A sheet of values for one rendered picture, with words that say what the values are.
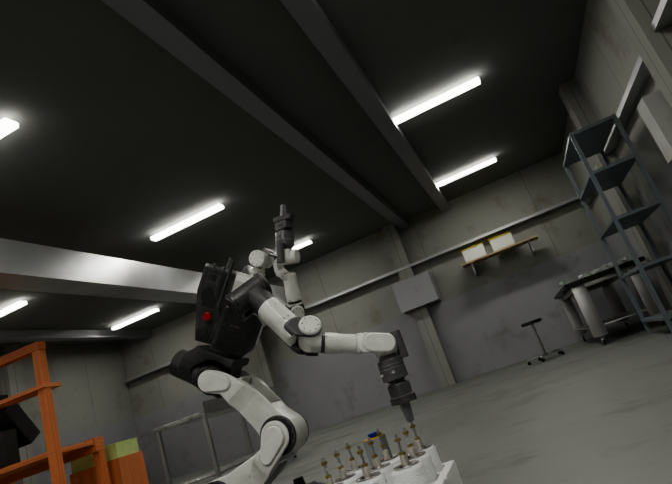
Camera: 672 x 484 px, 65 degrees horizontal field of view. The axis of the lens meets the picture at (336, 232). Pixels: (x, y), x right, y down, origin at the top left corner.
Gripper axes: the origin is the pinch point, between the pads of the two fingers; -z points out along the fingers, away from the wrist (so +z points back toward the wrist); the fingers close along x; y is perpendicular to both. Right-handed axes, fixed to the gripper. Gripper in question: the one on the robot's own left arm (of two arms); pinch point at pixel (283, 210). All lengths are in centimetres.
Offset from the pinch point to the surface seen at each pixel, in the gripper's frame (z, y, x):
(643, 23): -174, -287, 114
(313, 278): -130, -651, -676
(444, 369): 88, -754, -425
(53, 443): 130, -53, -463
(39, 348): 27, -39, -484
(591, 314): 27, -588, -72
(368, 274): -123, -705, -558
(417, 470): 104, 31, 89
